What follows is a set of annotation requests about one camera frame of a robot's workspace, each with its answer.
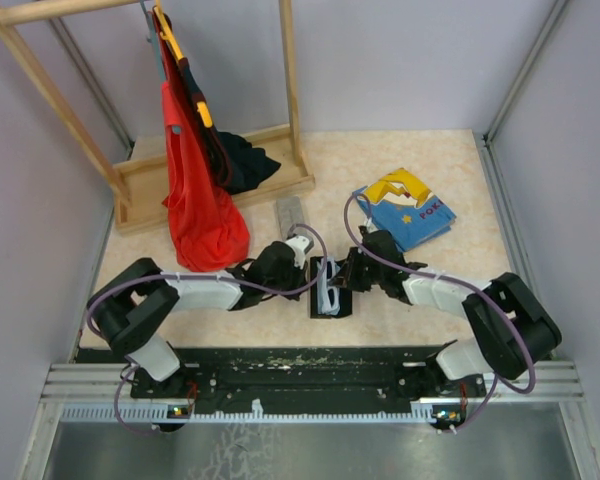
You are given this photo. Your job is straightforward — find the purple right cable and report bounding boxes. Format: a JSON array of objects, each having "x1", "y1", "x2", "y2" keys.
[{"x1": 343, "y1": 193, "x2": 537, "y2": 435}]

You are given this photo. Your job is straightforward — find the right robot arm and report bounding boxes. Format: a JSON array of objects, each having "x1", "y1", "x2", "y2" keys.
[{"x1": 330, "y1": 230, "x2": 562, "y2": 396}]

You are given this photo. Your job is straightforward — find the grey red clothes hanger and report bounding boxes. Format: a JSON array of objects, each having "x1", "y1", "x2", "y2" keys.
[{"x1": 140, "y1": 1, "x2": 166, "y2": 86}]

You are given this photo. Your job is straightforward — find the black hanging garment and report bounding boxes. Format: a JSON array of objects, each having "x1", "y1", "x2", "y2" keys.
[{"x1": 178, "y1": 64, "x2": 283, "y2": 197}]

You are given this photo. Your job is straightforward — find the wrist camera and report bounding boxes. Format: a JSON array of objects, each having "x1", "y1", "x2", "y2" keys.
[
  {"x1": 359, "y1": 218, "x2": 378, "y2": 234},
  {"x1": 284, "y1": 235, "x2": 314, "y2": 269}
]

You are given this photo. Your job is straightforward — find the grey glasses case green lining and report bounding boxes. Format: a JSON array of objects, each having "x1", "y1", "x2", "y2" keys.
[{"x1": 275, "y1": 196, "x2": 309, "y2": 240}]

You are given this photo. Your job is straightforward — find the blue yellow folded cloth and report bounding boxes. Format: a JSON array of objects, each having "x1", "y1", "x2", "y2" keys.
[{"x1": 353, "y1": 168, "x2": 456, "y2": 252}]

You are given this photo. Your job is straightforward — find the white sunglasses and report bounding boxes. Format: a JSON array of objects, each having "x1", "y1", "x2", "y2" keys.
[{"x1": 317, "y1": 257, "x2": 342, "y2": 316}]

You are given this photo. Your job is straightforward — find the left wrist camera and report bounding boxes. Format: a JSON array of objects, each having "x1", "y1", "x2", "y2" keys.
[{"x1": 284, "y1": 235, "x2": 314, "y2": 269}]

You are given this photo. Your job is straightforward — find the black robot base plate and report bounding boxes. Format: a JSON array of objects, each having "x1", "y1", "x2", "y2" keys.
[{"x1": 124, "y1": 342, "x2": 486, "y2": 416}]

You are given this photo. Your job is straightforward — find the wooden clothes rack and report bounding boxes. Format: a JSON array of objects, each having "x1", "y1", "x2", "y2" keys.
[{"x1": 0, "y1": 1, "x2": 315, "y2": 235}]

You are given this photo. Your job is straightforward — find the light blue lens cloth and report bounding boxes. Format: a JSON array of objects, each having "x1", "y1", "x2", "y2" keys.
[{"x1": 315, "y1": 259, "x2": 341, "y2": 316}]

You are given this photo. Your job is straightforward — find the black glasses case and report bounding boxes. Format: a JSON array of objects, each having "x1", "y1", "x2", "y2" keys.
[{"x1": 309, "y1": 256, "x2": 353, "y2": 319}]

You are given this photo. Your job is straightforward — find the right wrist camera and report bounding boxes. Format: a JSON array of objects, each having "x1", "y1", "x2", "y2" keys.
[{"x1": 359, "y1": 218, "x2": 378, "y2": 234}]

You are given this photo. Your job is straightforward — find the red garment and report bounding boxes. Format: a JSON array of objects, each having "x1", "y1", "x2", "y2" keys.
[{"x1": 158, "y1": 35, "x2": 250, "y2": 272}]

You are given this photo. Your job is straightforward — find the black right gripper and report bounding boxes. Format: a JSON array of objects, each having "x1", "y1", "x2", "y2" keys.
[{"x1": 331, "y1": 246, "x2": 386, "y2": 292}]

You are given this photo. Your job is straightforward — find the yellow clothes hanger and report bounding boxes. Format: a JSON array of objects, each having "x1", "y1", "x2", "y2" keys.
[{"x1": 152, "y1": 0, "x2": 214, "y2": 129}]

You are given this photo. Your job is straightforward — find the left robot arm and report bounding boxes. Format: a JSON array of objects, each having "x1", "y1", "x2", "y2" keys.
[{"x1": 87, "y1": 235, "x2": 313, "y2": 397}]

